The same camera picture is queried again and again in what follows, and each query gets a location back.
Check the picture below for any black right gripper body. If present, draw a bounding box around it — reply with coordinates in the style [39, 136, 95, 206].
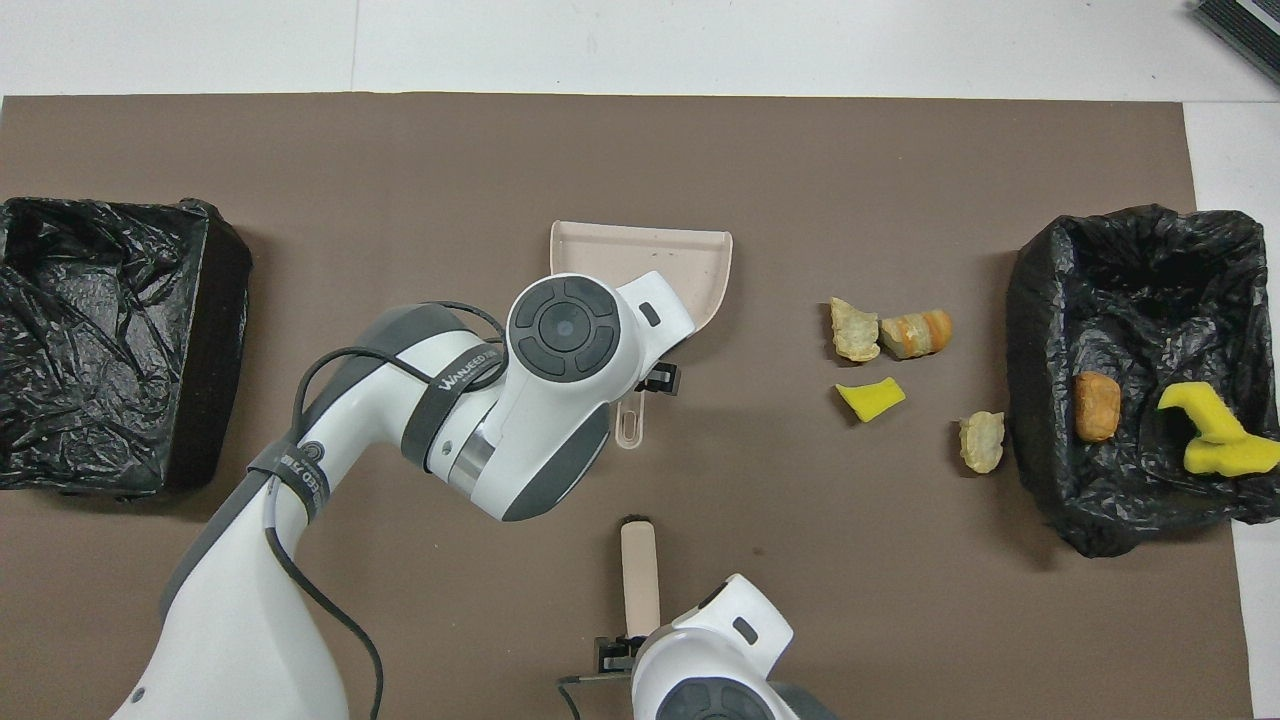
[560, 633, 651, 687]

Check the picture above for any beige hand brush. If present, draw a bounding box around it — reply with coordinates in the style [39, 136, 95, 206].
[620, 515, 662, 641]

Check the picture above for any beige plastic dustpan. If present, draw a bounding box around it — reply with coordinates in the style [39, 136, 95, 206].
[550, 220, 734, 451]

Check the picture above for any pale dumpling piece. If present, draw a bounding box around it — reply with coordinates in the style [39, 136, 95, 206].
[958, 411, 1006, 475]
[829, 297, 882, 363]

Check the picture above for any yellow sponge wedge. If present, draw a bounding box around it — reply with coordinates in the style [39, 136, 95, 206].
[835, 377, 907, 424]

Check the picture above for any orange striped bread piece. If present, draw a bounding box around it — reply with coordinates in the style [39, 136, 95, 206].
[879, 309, 954, 361]

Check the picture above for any brown bread roll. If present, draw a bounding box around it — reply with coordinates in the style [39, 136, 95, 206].
[1074, 372, 1122, 443]

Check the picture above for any notched yellow sponge piece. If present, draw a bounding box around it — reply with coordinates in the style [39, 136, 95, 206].
[1158, 382, 1251, 447]

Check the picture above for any chunky yellow sponge piece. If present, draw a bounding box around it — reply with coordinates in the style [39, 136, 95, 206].
[1184, 435, 1280, 477]

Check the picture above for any black bag lined bin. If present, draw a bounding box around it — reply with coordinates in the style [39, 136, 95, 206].
[0, 197, 253, 499]
[1005, 204, 1280, 558]

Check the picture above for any large brown table mat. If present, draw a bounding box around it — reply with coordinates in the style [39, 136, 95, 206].
[0, 93, 1256, 720]

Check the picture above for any black ribbed device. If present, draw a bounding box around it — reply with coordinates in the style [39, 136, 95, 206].
[1192, 0, 1280, 86]

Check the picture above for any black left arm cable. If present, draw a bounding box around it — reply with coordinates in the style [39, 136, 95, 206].
[265, 300, 506, 720]

